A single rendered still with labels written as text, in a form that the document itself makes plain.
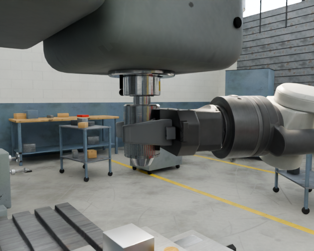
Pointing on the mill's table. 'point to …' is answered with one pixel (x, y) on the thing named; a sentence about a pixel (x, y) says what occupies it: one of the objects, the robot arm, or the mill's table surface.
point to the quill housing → (150, 37)
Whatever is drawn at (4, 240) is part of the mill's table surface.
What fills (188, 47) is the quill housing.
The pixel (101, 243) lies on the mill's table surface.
